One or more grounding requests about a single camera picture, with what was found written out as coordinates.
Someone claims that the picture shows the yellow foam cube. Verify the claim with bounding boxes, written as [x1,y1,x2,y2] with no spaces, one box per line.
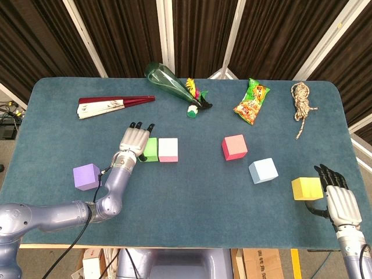
[291,177,324,201]

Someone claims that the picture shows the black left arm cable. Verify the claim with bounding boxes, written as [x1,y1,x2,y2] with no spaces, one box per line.
[42,165,113,279]

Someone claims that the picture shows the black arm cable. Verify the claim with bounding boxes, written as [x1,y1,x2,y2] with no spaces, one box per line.
[42,165,113,279]
[357,243,372,279]

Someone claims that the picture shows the folded red paper fan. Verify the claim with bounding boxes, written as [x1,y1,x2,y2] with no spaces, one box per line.
[76,95,156,120]

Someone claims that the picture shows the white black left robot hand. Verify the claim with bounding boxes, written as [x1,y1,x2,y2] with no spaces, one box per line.
[119,121,156,163]

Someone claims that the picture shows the green transparent bottle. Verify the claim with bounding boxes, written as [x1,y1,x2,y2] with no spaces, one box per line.
[144,61,204,105]

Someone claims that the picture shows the lavender robot base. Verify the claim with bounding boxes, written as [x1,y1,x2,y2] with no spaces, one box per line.
[116,248,234,279]

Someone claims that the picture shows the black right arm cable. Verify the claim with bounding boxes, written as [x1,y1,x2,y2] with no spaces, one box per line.
[357,243,372,279]

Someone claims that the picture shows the pale pink foam cube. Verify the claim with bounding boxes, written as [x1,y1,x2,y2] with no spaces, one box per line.
[158,137,178,163]

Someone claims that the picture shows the beige braided rope bundle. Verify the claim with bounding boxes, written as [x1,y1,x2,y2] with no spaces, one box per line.
[290,81,319,141]

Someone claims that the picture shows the purple foam cube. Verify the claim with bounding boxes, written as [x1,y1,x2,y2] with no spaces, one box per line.
[73,163,102,191]

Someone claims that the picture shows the black floor box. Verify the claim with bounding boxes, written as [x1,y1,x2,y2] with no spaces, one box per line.
[0,121,17,140]

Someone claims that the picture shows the light blue foam cube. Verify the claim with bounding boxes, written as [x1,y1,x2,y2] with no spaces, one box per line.
[248,158,279,184]

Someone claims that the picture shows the red foam cube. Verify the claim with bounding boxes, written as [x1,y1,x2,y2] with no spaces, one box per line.
[221,134,249,161]

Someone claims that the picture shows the green orange snack bag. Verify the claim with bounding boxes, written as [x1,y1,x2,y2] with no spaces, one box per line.
[232,77,271,126]

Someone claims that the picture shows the tangled floor cables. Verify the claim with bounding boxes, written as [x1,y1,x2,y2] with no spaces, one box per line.
[0,100,23,120]

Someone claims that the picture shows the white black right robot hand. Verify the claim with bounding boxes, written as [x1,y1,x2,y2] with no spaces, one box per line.
[305,164,363,232]

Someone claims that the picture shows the brown cardboard box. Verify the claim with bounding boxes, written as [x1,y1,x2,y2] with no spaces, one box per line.
[242,248,285,279]

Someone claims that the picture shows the white red cardboard box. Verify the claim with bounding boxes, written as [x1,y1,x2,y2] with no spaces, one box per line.
[82,248,103,279]

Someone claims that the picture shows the green foam cube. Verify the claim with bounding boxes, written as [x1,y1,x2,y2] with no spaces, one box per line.
[138,137,159,163]

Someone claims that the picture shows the teal table mat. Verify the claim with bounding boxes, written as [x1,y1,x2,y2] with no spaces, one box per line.
[0,76,366,251]

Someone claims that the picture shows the colourful feather shuttlecock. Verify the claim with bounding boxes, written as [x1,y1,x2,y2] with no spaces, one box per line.
[185,77,213,119]

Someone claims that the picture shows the brown curtain screen panel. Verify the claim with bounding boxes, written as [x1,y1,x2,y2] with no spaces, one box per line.
[156,0,246,79]
[62,0,175,78]
[292,0,372,137]
[0,0,107,101]
[209,0,357,81]

